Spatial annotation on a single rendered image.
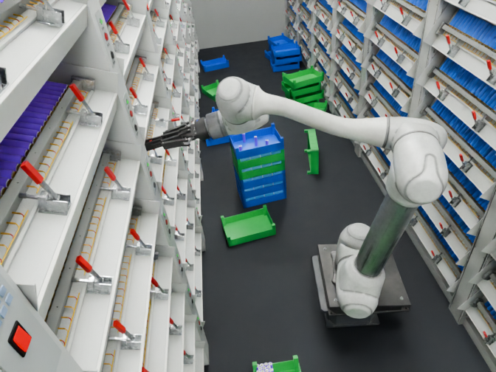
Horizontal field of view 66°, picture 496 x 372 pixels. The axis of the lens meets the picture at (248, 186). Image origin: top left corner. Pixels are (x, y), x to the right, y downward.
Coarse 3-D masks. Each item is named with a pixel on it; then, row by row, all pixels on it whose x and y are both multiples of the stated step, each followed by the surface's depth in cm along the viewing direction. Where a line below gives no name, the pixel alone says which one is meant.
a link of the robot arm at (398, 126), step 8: (392, 120) 120; (400, 120) 119; (408, 120) 119; (416, 120) 119; (424, 120) 119; (392, 128) 119; (400, 128) 117; (408, 128) 115; (416, 128) 114; (424, 128) 114; (432, 128) 115; (440, 128) 117; (392, 136) 119; (400, 136) 116; (440, 136) 116; (392, 144) 119; (440, 144) 117
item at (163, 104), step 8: (160, 104) 170; (168, 104) 171; (160, 112) 167; (168, 112) 169; (152, 120) 160; (152, 128) 155; (160, 128) 157; (152, 152) 142; (160, 152) 144; (152, 168) 135; (160, 168) 136; (160, 176) 132; (160, 184) 122; (160, 192) 124
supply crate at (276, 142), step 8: (264, 128) 247; (272, 128) 247; (232, 136) 245; (240, 136) 246; (248, 136) 248; (264, 136) 250; (272, 136) 249; (232, 144) 236; (240, 144) 245; (248, 144) 244; (264, 144) 242; (272, 144) 232; (280, 144) 234; (240, 152) 230; (248, 152) 231; (256, 152) 233; (264, 152) 234
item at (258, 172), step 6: (234, 162) 251; (282, 162) 242; (258, 168) 241; (264, 168) 242; (270, 168) 243; (276, 168) 244; (282, 168) 245; (240, 174) 240; (246, 174) 241; (252, 174) 242; (258, 174) 243; (264, 174) 245
